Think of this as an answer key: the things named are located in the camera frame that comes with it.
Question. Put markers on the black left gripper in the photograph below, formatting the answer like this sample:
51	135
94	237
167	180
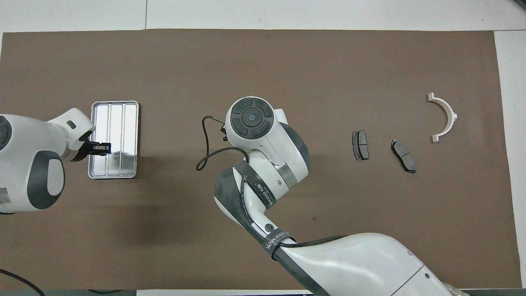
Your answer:
86	149

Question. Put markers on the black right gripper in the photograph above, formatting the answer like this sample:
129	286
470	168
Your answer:
224	131

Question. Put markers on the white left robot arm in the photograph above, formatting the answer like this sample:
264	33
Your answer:
24	164

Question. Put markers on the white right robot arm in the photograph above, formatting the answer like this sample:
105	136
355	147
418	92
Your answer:
349	263

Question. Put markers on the silver metal tray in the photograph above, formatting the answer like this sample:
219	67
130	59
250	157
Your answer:
123	123

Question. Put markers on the brown table mat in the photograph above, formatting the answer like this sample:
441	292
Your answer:
164	61

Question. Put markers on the dark grey brake pad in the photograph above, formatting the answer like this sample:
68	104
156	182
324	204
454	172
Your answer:
360	145
404	156

